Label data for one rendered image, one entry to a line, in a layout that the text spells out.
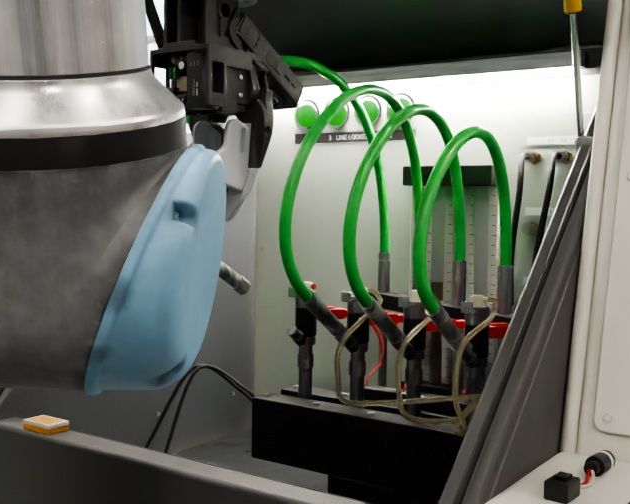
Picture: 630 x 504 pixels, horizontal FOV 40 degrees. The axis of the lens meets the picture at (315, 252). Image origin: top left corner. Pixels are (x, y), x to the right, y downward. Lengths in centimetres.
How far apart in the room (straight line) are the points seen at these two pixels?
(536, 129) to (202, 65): 64
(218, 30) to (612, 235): 46
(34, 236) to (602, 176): 72
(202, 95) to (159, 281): 41
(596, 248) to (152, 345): 67
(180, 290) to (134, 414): 99
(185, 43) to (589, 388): 53
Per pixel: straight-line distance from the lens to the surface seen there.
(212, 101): 74
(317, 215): 144
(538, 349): 88
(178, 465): 96
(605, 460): 87
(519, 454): 85
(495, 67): 127
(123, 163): 37
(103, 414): 131
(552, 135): 126
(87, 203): 36
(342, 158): 142
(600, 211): 98
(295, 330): 110
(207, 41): 77
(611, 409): 94
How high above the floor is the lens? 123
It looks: 3 degrees down
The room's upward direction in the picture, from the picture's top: 1 degrees clockwise
